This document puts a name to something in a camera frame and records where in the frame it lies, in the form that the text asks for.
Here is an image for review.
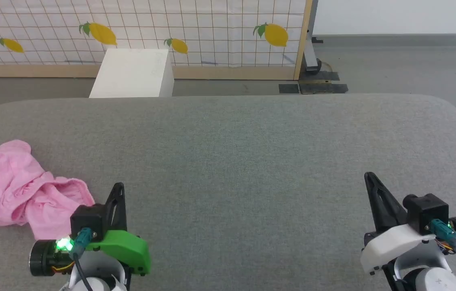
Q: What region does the grey fabric sofa seat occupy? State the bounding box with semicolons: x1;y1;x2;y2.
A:
0;94;456;291

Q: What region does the grey metal stand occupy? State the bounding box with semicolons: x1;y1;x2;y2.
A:
300;0;340;81

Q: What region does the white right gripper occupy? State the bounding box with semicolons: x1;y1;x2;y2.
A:
360;172;435;276

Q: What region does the lemon print screen wooden frame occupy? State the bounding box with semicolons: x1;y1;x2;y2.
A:
0;0;313;80

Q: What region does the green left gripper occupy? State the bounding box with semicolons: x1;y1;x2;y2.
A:
86;182;152;277

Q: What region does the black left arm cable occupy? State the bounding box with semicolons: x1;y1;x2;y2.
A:
68;228;93;291

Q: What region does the white box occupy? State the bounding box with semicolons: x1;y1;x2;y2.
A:
89;48;174;98

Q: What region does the pink cloth garment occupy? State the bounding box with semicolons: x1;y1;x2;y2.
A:
0;139;96;241

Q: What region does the large black floor mat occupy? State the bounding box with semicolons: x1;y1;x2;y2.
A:
299;83;348;95

